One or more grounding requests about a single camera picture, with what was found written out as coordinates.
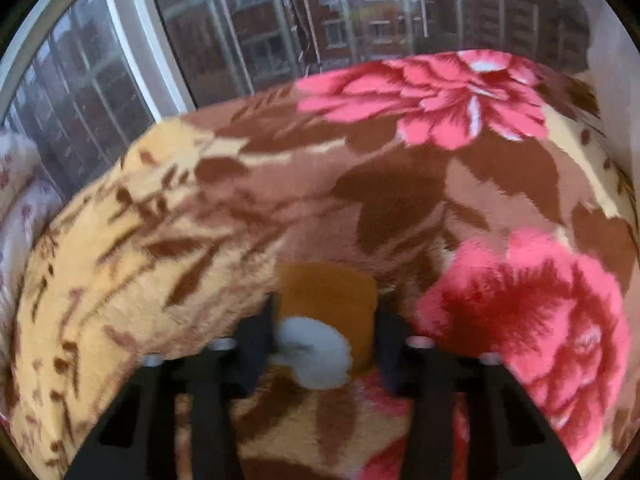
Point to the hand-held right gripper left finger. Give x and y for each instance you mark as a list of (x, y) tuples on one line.
[(256, 350)]

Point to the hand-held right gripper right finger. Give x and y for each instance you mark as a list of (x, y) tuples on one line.
[(392, 355)]

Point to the brown white plush toy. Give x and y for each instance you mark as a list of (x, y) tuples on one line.
[(330, 300)]

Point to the floral plush blanket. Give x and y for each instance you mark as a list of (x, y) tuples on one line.
[(150, 260)]

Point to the folded white pink floral quilt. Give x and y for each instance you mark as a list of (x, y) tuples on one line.
[(22, 210)]

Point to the white window frame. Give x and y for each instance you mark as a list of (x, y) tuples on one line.
[(135, 35)]

